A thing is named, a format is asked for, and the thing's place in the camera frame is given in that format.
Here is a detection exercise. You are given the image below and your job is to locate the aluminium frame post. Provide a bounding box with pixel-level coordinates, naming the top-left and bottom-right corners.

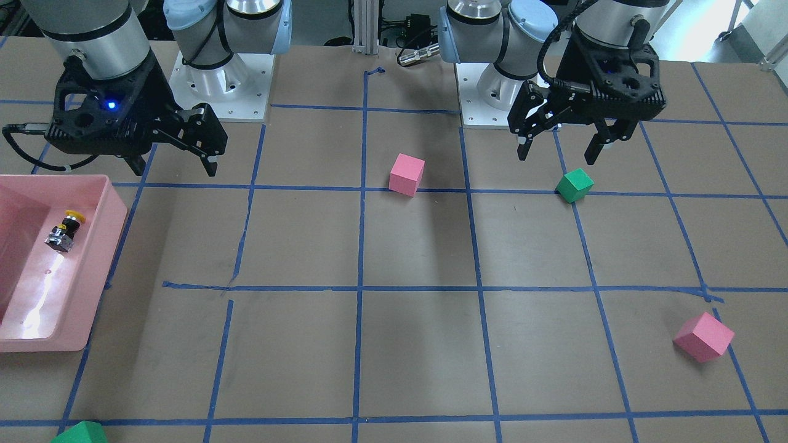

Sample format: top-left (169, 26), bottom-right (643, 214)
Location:
top-left (351, 0), bottom-right (381, 56)

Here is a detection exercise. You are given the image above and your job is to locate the pink cube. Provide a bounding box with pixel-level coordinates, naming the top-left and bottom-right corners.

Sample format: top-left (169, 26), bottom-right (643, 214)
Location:
top-left (388, 153), bottom-right (425, 198)
top-left (673, 312), bottom-right (735, 364)

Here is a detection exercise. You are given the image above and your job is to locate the pink cube far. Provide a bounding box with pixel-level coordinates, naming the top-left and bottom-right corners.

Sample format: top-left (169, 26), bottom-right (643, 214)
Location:
top-left (673, 312), bottom-right (735, 364)

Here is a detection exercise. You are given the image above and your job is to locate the pink cube centre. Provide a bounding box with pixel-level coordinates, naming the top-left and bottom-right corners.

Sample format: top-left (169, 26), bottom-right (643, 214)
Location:
top-left (388, 153), bottom-right (425, 198)

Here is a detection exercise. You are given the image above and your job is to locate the pink plastic bin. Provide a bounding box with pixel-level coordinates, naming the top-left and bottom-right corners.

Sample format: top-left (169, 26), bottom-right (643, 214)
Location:
top-left (1, 175), bottom-right (127, 353)

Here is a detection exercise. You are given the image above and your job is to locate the green cube near bin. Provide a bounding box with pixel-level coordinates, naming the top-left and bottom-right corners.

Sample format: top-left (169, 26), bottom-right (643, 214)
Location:
top-left (51, 421), bottom-right (109, 443)

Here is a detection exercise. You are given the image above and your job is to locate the green cube near left arm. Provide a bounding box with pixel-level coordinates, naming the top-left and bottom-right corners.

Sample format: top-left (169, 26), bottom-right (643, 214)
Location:
top-left (555, 168), bottom-right (595, 204)

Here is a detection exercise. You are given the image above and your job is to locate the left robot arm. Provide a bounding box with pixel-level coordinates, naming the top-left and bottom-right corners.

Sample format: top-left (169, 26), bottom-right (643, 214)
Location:
top-left (437, 1), bottom-right (667, 165)

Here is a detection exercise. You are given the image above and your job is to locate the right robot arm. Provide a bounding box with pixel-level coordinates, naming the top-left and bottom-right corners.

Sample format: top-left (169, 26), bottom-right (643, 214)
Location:
top-left (2, 1), bottom-right (292, 177)

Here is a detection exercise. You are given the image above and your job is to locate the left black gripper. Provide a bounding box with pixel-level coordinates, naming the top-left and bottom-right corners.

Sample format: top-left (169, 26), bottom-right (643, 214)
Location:
top-left (507, 28), bottom-right (667, 166)

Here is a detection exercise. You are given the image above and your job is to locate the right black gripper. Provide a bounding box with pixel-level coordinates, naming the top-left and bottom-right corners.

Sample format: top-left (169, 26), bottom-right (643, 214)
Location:
top-left (45, 51), bottom-right (228, 177)

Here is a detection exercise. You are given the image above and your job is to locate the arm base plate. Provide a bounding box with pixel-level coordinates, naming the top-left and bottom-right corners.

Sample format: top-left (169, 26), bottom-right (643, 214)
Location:
top-left (455, 63), bottom-right (523, 130)
top-left (169, 53), bottom-right (276, 123)

